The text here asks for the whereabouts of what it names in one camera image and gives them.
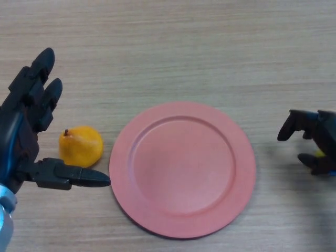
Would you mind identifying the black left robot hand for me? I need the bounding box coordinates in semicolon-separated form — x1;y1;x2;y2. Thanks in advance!
0;47;111;195

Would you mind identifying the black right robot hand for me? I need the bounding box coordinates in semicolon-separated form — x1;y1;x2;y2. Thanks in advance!
277;109;336;176

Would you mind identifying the pink round plate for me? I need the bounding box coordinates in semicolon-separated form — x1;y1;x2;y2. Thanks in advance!
109;101;257;239

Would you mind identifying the orange yellow pear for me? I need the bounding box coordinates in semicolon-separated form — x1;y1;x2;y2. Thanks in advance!
58;125;103;167

